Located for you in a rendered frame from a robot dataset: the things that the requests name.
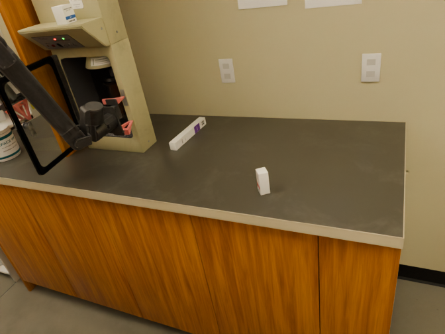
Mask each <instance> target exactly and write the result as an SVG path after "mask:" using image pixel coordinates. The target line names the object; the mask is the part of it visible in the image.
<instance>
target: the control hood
mask: <svg viewBox="0 0 445 334"><path fill-rule="evenodd" d="M17 32H18V33H19V34H20V35H21V36H23V37H25V38H26V39H28V40H30V41H31V42H33V43H35V44H36V45H38V46H39V47H41V48H43V49H44V50H65V49H76V48H58V49H48V48H47V47H45V46H43V45H41V44H40V43H39V42H37V41H35V40H34V39H32V37H41V36H56V35H65V34H68V35H69V36H71V37H72V38H73V39H75V40H76V41H78V42H79V43H80V44H82V45H83V46H85V47H79V48H97V47H107V46H110V42H109V39H108V36H107V32H106V30H105V25H104V23H103V19H102V18H101V17H99V18H92V19H80V20H77V21H76V22H73V23H70V24H67V25H57V22H53V23H41V24H38V25H34V26H31V27H27V28H24V29H21V30H18V31H17Z"/></svg>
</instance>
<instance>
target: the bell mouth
mask: <svg viewBox="0 0 445 334"><path fill-rule="evenodd" d="M110 66H111V63H110V60H109V59H108V57H106V56H94V57H86V63H85V67H86V68H87V69H90V70H95V69H101V68H107V67H110Z"/></svg>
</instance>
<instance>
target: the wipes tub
mask: <svg viewBox="0 0 445 334"><path fill-rule="evenodd" d="M20 153H21V149H20V147H19V145H18V143H17V141H16V139H15V136H14V134H13V132H12V130H11V129H10V127H9V125H8V124H6V123H0V162H5V161H8V160H11V159H13V158H15V157H17V156H18V155H19V154H20Z"/></svg>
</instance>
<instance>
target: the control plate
mask: <svg viewBox="0 0 445 334"><path fill-rule="evenodd" d="M54 38H55V39H56V40H54ZM62 38H65V39H62ZM32 39H34V40H35V41H37V42H39V43H40V44H41V45H43V46H45V47H47V48H48V49H58V48H79V47H85V46H83V45H82V44H80V43H79V42H78V41H76V40H75V39H73V38H72V37H71V36H69V35H68V34H65V35H56V36H41V37H32ZM57 43H59V44H61V45H62V46H63V47H60V46H58V45H57ZM73 43H74V45H73ZM52 44H53V45H55V47H53V46H52ZM63 44H65V46H64V45H63ZM68 44H70V45H68ZM47 45H48V46H47Z"/></svg>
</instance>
